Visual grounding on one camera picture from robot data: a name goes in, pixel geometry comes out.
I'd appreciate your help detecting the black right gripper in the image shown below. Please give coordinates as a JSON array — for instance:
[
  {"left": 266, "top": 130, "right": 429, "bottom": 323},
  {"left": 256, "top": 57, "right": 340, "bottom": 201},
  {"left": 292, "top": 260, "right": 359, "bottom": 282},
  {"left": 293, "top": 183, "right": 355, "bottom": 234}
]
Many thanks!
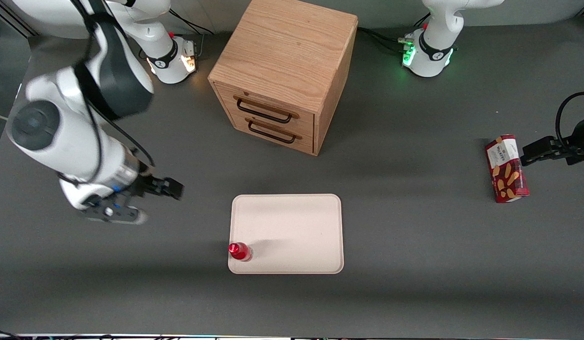
[{"left": 124, "top": 172, "right": 185, "bottom": 202}]

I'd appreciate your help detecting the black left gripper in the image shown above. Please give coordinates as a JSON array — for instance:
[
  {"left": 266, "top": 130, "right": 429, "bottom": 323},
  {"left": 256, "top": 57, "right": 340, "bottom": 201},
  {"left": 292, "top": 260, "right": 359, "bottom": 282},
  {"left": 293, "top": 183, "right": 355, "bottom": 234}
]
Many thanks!
[{"left": 521, "top": 115, "right": 584, "bottom": 167}]

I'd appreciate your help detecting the red coke bottle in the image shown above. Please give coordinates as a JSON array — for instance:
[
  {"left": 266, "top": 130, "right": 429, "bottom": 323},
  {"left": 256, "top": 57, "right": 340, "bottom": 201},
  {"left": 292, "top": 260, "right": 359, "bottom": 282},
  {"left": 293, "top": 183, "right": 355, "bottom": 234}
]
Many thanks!
[{"left": 228, "top": 241, "right": 253, "bottom": 263}]

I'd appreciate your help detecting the beige rectangular tray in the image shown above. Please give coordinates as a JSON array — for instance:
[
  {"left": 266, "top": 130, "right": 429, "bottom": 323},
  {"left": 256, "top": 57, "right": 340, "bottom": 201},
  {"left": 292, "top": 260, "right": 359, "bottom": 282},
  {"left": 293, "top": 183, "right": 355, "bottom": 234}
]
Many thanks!
[{"left": 228, "top": 194, "right": 345, "bottom": 275}]

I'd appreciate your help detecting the red wafer biscuit box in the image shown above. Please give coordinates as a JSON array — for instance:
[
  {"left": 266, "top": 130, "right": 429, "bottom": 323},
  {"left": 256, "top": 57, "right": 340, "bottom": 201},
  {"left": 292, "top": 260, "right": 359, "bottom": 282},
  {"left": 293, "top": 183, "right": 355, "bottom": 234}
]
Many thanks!
[{"left": 484, "top": 134, "right": 530, "bottom": 204}]

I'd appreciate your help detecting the wooden drawer cabinet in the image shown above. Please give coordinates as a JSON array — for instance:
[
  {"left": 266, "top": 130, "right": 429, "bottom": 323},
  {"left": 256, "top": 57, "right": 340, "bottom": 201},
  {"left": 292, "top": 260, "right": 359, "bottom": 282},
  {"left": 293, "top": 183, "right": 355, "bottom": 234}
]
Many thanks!
[{"left": 208, "top": 0, "right": 359, "bottom": 157}]

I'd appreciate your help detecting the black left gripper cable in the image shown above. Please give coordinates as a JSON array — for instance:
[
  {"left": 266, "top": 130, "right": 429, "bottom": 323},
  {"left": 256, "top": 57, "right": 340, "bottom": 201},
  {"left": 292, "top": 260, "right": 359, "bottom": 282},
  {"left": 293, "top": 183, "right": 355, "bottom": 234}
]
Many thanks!
[{"left": 555, "top": 92, "right": 584, "bottom": 148}]

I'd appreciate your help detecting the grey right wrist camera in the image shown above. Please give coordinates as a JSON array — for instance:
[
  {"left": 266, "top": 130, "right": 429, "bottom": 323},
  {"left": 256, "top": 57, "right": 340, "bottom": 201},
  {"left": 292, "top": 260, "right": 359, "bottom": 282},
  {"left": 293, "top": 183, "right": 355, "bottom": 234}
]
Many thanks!
[{"left": 83, "top": 204, "right": 149, "bottom": 226}]

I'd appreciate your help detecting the black drawer handle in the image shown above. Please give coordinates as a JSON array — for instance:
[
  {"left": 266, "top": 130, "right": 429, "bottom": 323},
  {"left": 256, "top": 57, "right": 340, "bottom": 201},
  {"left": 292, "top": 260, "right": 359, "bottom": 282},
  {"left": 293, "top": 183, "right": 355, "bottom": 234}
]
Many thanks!
[
  {"left": 236, "top": 98, "right": 293, "bottom": 125},
  {"left": 247, "top": 119, "right": 297, "bottom": 145}
]

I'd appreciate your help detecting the black right arm base cable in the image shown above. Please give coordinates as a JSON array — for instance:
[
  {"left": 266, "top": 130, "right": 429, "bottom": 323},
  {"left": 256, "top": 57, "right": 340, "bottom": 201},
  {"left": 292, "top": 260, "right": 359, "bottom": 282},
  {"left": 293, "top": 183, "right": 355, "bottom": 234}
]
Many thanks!
[{"left": 168, "top": 7, "right": 218, "bottom": 36}]

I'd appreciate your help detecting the black arm base cable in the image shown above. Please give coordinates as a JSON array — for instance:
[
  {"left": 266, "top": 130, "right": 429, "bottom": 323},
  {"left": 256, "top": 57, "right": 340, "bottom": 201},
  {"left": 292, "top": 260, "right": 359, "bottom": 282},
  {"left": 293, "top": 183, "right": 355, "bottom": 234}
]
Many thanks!
[
  {"left": 357, "top": 13, "right": 432, "bottom": 53},
  {"left": 168, "top": 7, "right": 218, "bottom": 36}
]

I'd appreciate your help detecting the black left arm base cable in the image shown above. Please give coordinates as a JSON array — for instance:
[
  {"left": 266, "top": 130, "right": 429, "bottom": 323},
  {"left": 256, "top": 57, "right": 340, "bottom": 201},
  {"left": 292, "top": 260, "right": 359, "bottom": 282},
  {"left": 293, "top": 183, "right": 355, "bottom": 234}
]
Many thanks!
[{"left": 357, "top": 13, "right": 432, "bottom": 53}]

